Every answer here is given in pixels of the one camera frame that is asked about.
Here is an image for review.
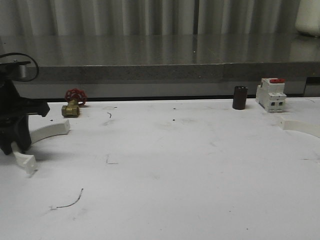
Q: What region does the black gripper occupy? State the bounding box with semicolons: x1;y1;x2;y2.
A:
0;80;50;155

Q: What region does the grey stone counter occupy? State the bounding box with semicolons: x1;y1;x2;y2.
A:
0;33;320;99

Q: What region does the white circuit breaker red switch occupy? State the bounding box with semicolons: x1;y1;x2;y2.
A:
255;77;287;113

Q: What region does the brass valve red handwheel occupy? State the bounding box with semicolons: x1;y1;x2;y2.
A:
61;88;88;118

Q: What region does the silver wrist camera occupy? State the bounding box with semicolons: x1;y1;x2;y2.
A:
0;61;31;80

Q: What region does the white half pipe clamp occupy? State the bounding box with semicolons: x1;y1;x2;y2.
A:
11;119;71;175
278;118;320;138

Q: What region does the white container on counter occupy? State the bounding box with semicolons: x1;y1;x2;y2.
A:
295;0;320;38

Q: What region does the dark brown cylindrical coupling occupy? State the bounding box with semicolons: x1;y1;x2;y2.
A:
232;86;248;110

